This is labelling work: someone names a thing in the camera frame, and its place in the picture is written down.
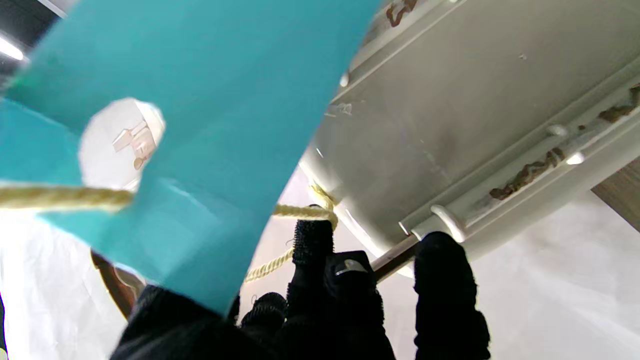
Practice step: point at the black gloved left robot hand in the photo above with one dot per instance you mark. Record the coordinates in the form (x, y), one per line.
(350, 310)

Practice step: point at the beige mini trolley suitcase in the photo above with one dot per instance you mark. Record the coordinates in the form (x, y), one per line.
(450, 125)

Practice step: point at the teal paper luggage tag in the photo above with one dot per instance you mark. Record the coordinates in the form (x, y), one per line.
(225, 100)

